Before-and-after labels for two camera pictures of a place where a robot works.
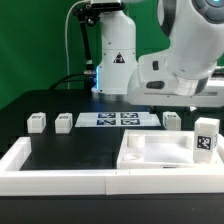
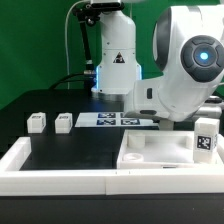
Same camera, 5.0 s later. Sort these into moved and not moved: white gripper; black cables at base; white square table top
Moved: white gripper
Not moved: black cables at base; white square table top
